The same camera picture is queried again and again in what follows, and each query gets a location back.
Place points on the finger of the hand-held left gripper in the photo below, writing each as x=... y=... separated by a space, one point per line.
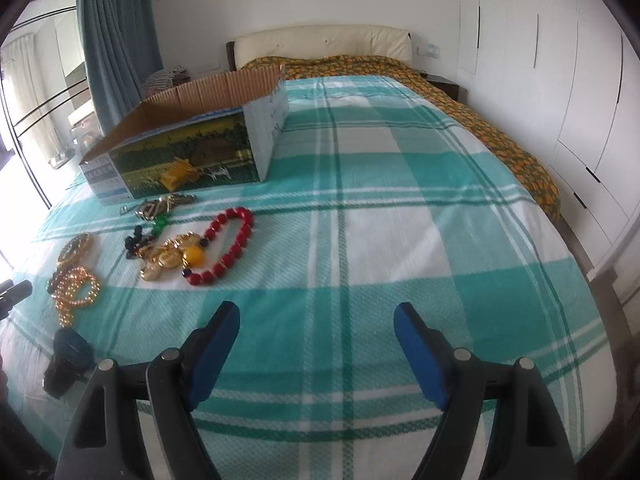
x=17 y=292

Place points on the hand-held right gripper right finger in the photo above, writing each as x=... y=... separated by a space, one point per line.
x=420 y=355

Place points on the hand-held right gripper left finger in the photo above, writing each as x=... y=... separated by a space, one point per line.
x=215 y=355

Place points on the gold bangle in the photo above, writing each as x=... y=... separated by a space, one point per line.
x=75 y=247

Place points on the black wrist watch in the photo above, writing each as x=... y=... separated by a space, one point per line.
x=67 y=360

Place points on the gold pendant jewelry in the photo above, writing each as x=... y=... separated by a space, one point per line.
x=162 y=257

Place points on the cardboard box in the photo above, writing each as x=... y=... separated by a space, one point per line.
x=200 y=150

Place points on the green bead charm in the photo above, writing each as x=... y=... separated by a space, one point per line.
x=161 y=225

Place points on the teal plaid bed sheet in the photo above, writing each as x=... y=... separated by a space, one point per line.
x=380 y=210

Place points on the sliding glass door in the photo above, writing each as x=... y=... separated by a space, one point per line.
x=35 y=110

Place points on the bed with orange blanket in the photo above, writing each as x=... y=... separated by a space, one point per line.
x=490 y=130

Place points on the pile of clothes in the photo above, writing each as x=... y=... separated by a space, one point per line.
x=165 y=79

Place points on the blue curtain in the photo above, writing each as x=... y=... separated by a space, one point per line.
x=117 y=50

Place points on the dark wooden nightstand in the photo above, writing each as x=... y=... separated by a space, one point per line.
x=447 y=87

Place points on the white wardrobe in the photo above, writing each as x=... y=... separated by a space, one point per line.
x=560 y=85

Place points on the white pillow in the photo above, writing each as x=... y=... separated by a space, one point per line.
x=320 y=42

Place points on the wall socket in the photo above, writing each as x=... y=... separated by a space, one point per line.
x=429 y=50

